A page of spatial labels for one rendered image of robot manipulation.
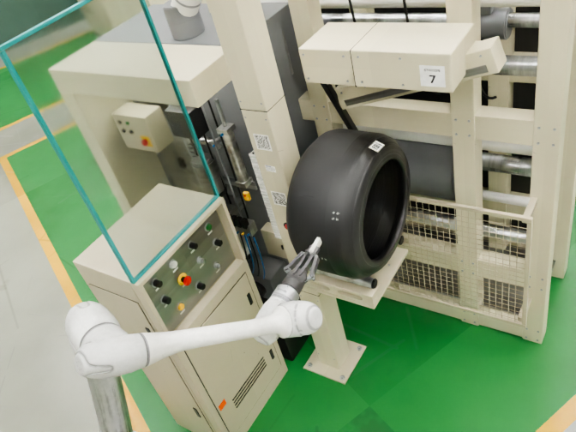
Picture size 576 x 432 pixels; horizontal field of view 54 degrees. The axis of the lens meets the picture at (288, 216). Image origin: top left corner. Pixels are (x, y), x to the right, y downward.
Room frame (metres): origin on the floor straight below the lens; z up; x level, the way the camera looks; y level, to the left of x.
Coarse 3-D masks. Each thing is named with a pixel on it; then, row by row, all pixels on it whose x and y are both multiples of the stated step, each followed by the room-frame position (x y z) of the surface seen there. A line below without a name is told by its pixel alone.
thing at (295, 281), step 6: (288, 276) 1.44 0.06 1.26; (294, 276) 1.45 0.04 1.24; (300, 276) 1.44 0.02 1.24; (306, 276) 1.43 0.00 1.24; (282, 282) 1.43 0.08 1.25; (288, 282) 1.41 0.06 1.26; (294, 282) 1.41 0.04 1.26; (300, 282) 1.41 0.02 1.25; (306, 282) 1.42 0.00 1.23; (294, 288) 1.39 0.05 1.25; (300, 288) 1.40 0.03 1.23
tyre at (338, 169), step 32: (320, 160) 1.77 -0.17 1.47; (352, 160) 1.70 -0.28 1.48; (384, 160) 1.75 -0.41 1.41; (288, 192) 1.78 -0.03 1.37; (320, 192) 1.66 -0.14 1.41; (352, 192) 1.61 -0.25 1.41; (384, 192) 1.99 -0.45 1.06; (288, 224) 1.71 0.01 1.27; (320, 224) 1.60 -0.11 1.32; (352, 224) 1.55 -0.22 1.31; (384, 224) 1.90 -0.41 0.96; (352, 256) 1.53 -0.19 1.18; (384, 256) 1.67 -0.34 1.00
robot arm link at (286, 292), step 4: (280, 284) 1.41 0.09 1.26; (276, 288) 1.41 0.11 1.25; (280, 288) 1.39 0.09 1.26; (284, 288) 1.39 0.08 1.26; (288, 288) 1.38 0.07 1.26; (292, 288) 1.38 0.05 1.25; (276, 292) 1.38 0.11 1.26; (280, 292) 1.37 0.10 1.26; (284, 292) 1.37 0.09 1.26; (288, 292) 1.37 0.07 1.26; (292, 292) 1.37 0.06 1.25; (296, 292) 1.37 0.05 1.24; (276, 296) 1.37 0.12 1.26; (280, 296) 1.36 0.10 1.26; (284, 296) 1.36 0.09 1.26; (288, 296) 1.36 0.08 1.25; (292, 296) 1.36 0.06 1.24; (296, 296) 1.36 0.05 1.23; (288, 300) 1.34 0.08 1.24; (292, 300) 1.35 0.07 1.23; (296, 300) 1.36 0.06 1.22
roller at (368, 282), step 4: (316, 272) 1.79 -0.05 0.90; (320, 272) 1.78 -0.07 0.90; (324, 272) 1.77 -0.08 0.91; (328, 276) 1.76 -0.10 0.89; (332, 276) 1.74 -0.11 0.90; (336, 276) 1.73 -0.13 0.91; (340, 276) 1.71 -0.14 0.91; (344, 280) 1.70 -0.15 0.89; (348, 280) 1.69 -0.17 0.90; (352, 280) 1.67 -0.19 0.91; (356, 280) 1.66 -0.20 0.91; (360, 280) 1.65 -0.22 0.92; (364, 280) 1.64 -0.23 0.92; (368, 280) 1.63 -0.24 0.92; (372, 280) 1.63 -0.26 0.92; (376, 280) 1.63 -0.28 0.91; (356, 284) 1.66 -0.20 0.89; (360, 284) 1.65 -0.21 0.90; (364, 284) 1.63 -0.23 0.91; (368, 284) 1.62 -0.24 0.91; (372, 284) 1.61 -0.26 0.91; (376, 284) 1.63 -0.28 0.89; (372, 288) 1.61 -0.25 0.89
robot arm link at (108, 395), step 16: (80, 304) 1.31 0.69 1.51; (96, 304) 1.30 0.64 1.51; (80, 320) 1.23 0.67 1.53; (96, 320) 1.21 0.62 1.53; (112, 320) 1.22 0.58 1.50; (80, 336) 1.17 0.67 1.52; (96, 384) 1.17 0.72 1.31; (112, 384) 1.17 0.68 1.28; (96, 400) 1.16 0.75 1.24; (112, 400) 1.16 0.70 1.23; (112, 416) 1.14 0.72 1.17; (128, 416) 1.17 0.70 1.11
